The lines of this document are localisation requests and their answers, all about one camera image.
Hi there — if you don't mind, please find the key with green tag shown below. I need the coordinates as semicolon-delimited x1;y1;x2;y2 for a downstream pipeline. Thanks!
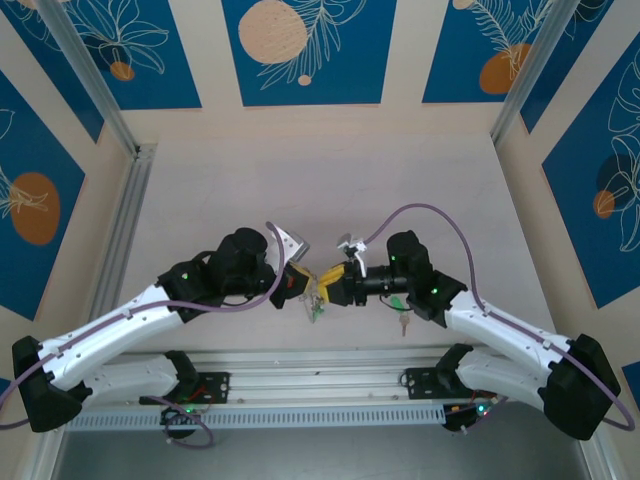
388;293;412;338

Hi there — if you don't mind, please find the aluminium frame post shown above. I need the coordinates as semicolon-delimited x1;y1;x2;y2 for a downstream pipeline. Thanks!
34;0;140;157
490;0;586;146

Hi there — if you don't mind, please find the blue floral wall panel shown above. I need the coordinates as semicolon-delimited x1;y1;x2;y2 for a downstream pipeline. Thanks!
422;0;556;105
64;0;204;111
0;69;87;322
542;47;640;310
221;0;399;107
0;9;105;145
519;0;640;135

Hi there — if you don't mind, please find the keyring with keys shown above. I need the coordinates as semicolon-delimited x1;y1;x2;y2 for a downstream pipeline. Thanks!
299;292;329;324

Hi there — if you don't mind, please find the aluminium table side rail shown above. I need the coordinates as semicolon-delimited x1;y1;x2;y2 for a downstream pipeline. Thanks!
92;143;159;326

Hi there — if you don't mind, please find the aluminium base beam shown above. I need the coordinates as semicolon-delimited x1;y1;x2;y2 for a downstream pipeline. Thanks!
117;348;474;405

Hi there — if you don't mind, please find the thin black wire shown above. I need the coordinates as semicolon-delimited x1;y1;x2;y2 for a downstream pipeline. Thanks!
378;293;419;315

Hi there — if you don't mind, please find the grey slotted cable duct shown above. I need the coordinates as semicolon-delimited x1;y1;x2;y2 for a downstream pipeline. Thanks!
63;403;447;432

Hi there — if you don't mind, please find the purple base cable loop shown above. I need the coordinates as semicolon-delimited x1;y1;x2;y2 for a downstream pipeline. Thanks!
147;395;217;449

